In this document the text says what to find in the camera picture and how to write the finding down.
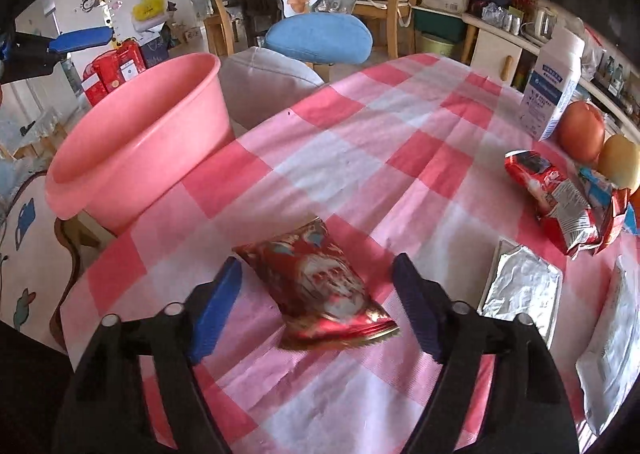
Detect red white crumpled wrapper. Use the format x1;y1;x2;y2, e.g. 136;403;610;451
504;150;601;260

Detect silver foil packet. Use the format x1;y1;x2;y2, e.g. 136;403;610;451
477;238;563;350

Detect blue seat cushion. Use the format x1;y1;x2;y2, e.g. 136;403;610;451
264;13;373;67

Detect red packages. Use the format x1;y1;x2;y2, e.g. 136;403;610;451
82;39;147;107

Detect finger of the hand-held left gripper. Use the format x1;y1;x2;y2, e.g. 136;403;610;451
0;25;115;85

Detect beige chair cushion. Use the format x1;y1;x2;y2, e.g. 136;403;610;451
219;46;326;132

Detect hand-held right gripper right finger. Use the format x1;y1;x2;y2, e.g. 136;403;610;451
391;253;581;454

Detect glossy red snack packet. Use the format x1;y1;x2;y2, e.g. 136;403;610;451
232;216;401;352

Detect small red snack packet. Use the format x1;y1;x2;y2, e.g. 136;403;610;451
595;186;633;255

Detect pink plastic basin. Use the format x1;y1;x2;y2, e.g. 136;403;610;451
45;52;236;235

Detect yellow bag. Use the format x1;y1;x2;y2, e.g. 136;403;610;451
131;0;168;32

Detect cartoon-print seat cover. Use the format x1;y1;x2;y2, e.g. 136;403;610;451
0;171;81;355

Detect red checked tablecloth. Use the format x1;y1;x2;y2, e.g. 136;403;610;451
60;52;631;454

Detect large yellow pear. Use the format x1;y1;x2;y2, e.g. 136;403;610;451
596;134;640;192

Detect red apple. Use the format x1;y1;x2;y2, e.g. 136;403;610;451
557;100;606;166

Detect blue white wrapper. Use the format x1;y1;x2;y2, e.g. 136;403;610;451
579;166;618;215

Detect white sideboard cabinet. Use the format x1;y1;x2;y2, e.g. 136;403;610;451
462;11;640;130

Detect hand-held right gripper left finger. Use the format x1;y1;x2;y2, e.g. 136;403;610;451
52;256;243;454

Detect tall white plastic bottle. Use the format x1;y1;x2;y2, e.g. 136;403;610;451
517;26;586;141

